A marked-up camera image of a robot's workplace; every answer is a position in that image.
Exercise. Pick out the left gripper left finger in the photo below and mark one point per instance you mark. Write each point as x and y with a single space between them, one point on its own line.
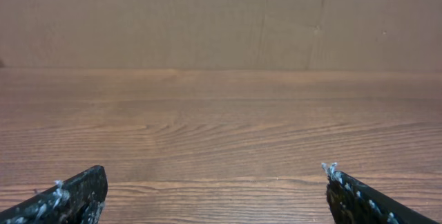
77 200

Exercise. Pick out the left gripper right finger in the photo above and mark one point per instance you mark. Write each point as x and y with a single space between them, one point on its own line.
354 202

